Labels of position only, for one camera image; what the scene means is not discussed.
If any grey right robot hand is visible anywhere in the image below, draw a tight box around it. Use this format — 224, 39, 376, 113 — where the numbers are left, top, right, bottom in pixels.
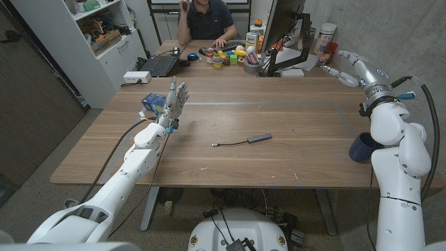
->
322, 50, 397, 105

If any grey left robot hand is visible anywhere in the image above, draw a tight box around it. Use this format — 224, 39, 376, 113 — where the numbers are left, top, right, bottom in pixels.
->
156, 76, 190, 130

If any dark blue mug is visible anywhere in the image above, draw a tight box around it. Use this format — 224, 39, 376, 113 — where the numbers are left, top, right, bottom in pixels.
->
348, 132, 384, 165

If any small blue box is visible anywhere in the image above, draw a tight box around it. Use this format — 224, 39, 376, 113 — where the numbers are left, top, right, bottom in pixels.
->
141, 93, 167, 114

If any red plastic cup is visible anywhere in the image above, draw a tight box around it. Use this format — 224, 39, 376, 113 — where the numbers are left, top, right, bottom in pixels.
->
323, 42, 339, 65

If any flat white box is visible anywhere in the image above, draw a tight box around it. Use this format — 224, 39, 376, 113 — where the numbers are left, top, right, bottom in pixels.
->
280, 68, 305, 78

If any cardboard box of toys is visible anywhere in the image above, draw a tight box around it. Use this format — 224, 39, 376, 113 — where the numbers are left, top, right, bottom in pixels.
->
89, 29, 123, 56

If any green box on shelf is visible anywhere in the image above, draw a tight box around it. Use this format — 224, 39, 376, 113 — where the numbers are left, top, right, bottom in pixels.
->
82, 0, 101, 12

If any black laptop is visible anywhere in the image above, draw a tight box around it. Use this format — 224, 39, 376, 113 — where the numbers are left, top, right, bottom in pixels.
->
139, 40, 191, 78

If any clear glass with items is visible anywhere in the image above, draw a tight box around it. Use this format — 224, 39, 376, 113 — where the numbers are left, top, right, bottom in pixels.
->
316, 50, 330, 68

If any white wipes canister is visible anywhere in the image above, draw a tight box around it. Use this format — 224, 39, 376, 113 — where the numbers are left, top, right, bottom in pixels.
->
313, 22, 338, 55

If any white shelf cabinet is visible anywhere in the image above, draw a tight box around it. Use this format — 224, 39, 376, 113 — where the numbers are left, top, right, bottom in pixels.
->
9, 0, 149, 109

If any black keyboard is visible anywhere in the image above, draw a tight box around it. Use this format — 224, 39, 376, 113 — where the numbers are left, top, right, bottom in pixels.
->
214, 40, 247, 53

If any white paper sheet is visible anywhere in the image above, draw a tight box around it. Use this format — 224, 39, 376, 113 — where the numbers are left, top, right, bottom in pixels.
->
275, 47, 318, 73

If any person in dark polo shirt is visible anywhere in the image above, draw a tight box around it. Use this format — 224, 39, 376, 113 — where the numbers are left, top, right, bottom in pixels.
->
176, 0, 238, 48

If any black floor fan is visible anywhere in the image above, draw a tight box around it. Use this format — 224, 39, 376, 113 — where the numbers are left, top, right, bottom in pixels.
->
157, 187, 185, 205

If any white drink carton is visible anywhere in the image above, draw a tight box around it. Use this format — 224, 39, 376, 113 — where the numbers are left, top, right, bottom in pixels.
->
245, 31, 259, 53

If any black computer monitor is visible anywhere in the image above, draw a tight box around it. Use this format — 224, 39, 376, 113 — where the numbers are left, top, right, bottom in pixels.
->
261, 0, 307, 53

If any grey table leg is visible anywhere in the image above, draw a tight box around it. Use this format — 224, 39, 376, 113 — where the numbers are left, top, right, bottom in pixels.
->
315, 189, 338, 236
139, 187, 160, 232

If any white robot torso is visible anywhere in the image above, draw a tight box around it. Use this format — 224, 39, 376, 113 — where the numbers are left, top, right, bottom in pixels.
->
187, 208, 289, 251

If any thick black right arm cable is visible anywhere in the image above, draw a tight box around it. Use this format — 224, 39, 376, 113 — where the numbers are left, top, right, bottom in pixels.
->
390, 75, 440, 202

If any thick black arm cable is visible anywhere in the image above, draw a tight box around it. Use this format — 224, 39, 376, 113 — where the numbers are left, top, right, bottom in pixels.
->
78, 118, 156, 205
390, 75, 440, 202

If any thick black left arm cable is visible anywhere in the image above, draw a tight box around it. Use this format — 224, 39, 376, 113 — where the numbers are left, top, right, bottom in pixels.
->
78, 118, 156, 205

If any grey duct tape roll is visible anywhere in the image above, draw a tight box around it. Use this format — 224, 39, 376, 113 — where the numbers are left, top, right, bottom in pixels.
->
243, 59, 263, 74

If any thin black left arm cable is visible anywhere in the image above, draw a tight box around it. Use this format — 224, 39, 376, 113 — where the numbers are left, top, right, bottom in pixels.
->
107, 134, 171, 238

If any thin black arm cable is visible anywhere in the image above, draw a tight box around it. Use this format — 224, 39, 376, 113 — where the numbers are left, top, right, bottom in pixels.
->
365, 167, 379, 251
107, 134, 171, 238

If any grey USB hub with cable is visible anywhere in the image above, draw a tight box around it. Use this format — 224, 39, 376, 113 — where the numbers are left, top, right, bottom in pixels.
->
211, 132, 273, 147

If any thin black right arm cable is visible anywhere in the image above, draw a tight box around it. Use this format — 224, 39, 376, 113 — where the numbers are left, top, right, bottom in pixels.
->
365, 167, 379, 251

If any black door handle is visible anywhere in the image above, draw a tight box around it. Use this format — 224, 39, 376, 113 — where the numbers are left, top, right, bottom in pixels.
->
0, 29, 22, 45

